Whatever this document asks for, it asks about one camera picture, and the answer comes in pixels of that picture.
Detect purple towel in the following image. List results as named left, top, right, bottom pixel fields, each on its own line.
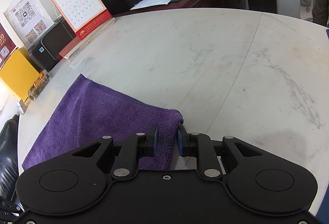
left=22, top=73, right=184, bottom=171

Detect glass tray with orange snacks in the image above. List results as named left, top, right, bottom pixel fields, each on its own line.
left=27, top=71, right=52, bottom=101

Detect red desk calendar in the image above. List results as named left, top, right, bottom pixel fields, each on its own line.
left=50, top=0, right=112, bottom=40

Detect red printed sign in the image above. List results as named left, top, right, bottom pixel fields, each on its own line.
left=0, top=22, right=18, bottom=69

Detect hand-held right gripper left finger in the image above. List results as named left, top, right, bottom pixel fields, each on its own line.
left=72, top=124, right=160, bottom=180

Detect red book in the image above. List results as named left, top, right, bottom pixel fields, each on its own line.
left=59, top=17, right=116, bottom=61

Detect black storage box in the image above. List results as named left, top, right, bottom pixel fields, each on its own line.
left=27, top=18, right=78, bottom=70

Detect small white box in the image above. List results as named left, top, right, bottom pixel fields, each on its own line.
left=16, top=101, right=27, bottom=115

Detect yellow box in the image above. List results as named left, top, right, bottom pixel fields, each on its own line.
left=0, top=48, right=42, bottom=101

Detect white code sign board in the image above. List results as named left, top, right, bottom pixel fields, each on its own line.
left=3, top=0, right=56, bottom=47

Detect black leather sofa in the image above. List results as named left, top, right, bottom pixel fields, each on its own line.
left=0, top=114, right=20, bottom=204

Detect white papers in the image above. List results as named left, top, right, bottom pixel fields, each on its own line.
left=130, top=0, right=187, bottom=12

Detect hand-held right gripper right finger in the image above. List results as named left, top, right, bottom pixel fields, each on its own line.
left=176, top=123, right=264, bottom=180

